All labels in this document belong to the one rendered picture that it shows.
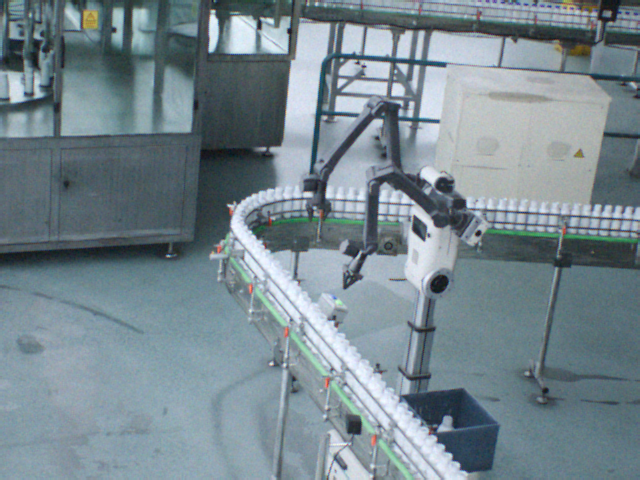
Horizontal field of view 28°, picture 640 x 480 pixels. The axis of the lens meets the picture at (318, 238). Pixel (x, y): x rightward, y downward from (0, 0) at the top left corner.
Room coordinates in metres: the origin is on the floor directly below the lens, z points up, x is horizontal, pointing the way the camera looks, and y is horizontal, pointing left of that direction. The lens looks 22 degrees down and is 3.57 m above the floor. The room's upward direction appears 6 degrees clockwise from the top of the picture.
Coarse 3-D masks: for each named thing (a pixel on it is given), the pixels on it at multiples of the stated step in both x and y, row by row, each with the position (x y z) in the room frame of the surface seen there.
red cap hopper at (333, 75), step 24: (336, 24) 12.23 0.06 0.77; (336, 48) 11.63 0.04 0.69; (336, 72) 11.63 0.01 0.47; (360, 72) 11.67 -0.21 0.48; (408, 72) 12.33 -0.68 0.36; (336, 96) 11.64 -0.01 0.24; (360, 96) 11.68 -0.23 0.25; (384, 96) 11.70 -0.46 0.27; (408, 96) 11.75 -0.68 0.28; (336, 120) 11.62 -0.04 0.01
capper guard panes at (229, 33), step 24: (216, 0) 10.12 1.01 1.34; (240, 0) 10.20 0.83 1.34; (264, 0) 10.29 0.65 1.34; (288, 0) 10.38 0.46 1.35; (216, 24) 10.12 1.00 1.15; (240, 24) 10.21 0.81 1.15; (264, 24) 10.30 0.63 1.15; (288, 24) 10.39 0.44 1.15; (216, 48) 10.13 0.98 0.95; (240, 48) 10.22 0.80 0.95; (264, 48) 10.31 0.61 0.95
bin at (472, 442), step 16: (400, 400) 4.78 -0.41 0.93; (416, 400) 4.83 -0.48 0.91; (432, 400) 4.86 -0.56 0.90; (448, 400) 4.89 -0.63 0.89; (464, 400) 4.90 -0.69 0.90; (416, 416) 4.64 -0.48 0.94; (432, 416) 4.87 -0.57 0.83; (464, 416) 4.88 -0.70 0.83; (480, 416) 4.77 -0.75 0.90; (432, 432) 4.52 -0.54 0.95; (448, 432) 4.54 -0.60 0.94; (464, 432) 4.58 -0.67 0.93; (480, 432) 4.61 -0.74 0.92; (496, 432) 4.64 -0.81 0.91; (448, 448) 4.55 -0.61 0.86; (464, 448) 4.58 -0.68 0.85; (480, 448) 4.62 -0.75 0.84; (464, 464) 4.59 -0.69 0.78; (480, 464) 4.62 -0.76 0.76
